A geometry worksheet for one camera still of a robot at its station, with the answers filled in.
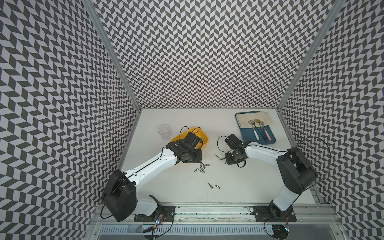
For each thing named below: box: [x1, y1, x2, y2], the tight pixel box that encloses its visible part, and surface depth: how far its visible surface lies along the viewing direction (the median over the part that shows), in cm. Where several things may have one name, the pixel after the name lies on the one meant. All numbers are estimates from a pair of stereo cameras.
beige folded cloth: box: [236, 111, 273, 128], surface depth 114 cm
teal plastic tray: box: [235, 111, 276, 145], surface depth 105 cm
